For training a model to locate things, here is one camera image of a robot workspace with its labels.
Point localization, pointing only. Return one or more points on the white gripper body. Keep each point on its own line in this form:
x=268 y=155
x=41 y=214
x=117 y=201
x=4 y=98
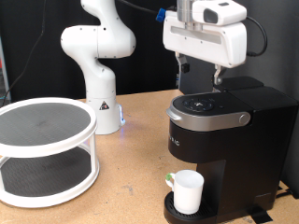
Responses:
x=202 y=43

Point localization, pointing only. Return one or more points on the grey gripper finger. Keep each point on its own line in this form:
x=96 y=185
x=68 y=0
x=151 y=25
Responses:
x=218 y=76
x=183 y=65

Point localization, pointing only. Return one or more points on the black Keurig coffee machine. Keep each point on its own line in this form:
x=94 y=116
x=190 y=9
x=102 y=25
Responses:
x=249 y=140

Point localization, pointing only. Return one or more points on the white mug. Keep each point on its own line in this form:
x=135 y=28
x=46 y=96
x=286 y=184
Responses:
x=188 y=193

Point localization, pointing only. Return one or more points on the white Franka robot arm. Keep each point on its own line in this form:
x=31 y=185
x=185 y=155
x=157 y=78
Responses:
x=99 y=77

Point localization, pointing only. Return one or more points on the black curtain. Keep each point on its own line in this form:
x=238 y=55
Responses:
x=149 y=68

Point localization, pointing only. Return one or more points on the grey partition panel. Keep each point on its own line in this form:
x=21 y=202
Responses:
x=274 y=46

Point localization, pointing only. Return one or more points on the black tape strip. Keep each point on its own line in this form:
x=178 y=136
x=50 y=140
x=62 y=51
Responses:
x=260 y=215

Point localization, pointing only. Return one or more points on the white two-tier turntable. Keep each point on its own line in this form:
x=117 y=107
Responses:
x=43 y=137

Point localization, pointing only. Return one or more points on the grey metal rack post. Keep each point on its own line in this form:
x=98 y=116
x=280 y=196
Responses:
x=3 y=71

